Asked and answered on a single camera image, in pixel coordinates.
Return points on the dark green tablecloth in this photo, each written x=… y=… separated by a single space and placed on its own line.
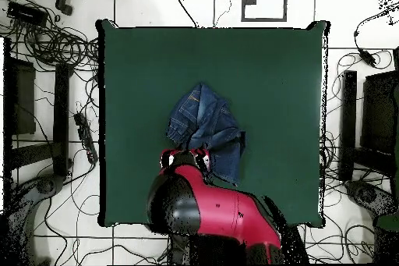
x=274 y=91

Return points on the black power strip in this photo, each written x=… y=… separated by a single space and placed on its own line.
x=85 y=136

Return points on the black rectangular device box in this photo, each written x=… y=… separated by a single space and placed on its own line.
x=26 y=13

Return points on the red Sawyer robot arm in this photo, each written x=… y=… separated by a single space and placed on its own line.
x=224 y=209

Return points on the dark green pad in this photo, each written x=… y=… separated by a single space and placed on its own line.
x=388 y=223

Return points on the grey rectangular floor frame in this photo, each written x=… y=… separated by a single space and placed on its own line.
x=265 y=19

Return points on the black power adapter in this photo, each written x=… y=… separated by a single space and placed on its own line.
x=367 y=57

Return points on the dark flat panel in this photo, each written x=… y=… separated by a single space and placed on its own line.
x=378 y=113
x=25 y=97

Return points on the blue denim jeans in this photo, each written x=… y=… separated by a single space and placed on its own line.
x=212 y=113

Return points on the black metal frame stand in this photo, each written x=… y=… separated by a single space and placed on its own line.
x=60 y=107
x=348 y=116

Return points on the grey tripod foot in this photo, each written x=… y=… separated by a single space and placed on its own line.
x=46 y=185
x=364 y=192

